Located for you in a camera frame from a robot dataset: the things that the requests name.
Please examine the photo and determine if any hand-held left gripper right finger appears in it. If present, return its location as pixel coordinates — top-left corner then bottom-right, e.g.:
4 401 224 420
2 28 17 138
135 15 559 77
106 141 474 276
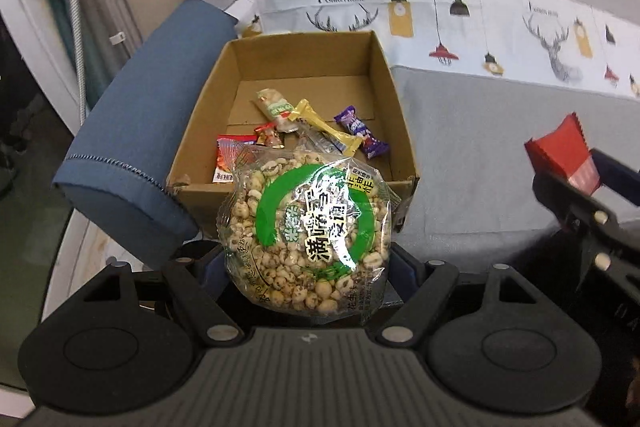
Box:
375 241 545 346

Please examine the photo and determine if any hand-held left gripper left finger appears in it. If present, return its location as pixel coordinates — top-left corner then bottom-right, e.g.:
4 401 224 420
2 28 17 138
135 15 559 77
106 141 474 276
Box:
82 241 247 346

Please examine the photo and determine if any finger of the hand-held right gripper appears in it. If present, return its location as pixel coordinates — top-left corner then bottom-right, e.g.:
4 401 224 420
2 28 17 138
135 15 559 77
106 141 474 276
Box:
589 148 640 222
531 173 622 234

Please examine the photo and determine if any plain red snack packet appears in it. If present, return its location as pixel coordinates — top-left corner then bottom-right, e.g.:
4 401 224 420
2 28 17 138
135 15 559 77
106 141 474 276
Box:
523 112 602 196

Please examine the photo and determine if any green label puffed snack bag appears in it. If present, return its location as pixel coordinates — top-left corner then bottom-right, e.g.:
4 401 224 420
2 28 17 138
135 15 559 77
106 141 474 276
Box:
215 144 404 326

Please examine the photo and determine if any red chili snack packet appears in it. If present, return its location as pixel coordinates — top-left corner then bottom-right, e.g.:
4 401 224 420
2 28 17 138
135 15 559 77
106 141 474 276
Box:
212 134 257 184

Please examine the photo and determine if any small red candy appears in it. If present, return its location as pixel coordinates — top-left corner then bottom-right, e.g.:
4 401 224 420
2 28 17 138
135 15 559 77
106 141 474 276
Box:
253 122 284 149

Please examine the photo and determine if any purple snack packet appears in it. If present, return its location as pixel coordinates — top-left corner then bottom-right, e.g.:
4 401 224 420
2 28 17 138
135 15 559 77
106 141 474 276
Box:
333 105 391 160

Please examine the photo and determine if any clear silver stick packet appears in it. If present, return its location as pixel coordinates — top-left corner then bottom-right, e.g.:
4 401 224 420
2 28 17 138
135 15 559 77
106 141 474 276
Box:
297 122 347 153

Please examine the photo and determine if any yellow snack packet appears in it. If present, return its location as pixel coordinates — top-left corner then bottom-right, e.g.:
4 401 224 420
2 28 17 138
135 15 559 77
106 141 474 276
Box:
292 99 364 154

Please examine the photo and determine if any rice cracker packet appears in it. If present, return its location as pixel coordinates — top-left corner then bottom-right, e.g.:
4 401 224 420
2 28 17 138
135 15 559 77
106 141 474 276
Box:
255 87 296 133

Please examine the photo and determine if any cardboard box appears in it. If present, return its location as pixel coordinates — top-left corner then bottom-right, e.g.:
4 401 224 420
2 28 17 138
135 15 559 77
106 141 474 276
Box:
165 30 420 239

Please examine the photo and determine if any blue cushion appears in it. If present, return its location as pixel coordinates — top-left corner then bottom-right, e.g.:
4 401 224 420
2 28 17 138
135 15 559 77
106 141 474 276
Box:
52 0 240 254

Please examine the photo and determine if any teal curtain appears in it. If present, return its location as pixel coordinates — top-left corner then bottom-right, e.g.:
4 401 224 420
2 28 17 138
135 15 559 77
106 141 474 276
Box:
34 0 87 75

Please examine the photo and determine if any metal steamer hose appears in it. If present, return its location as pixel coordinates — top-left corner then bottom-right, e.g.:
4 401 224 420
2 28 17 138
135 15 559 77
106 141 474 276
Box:
69 0 89 118

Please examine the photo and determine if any white door frame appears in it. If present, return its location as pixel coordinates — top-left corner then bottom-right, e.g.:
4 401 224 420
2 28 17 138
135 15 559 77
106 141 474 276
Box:
0 0 87 124

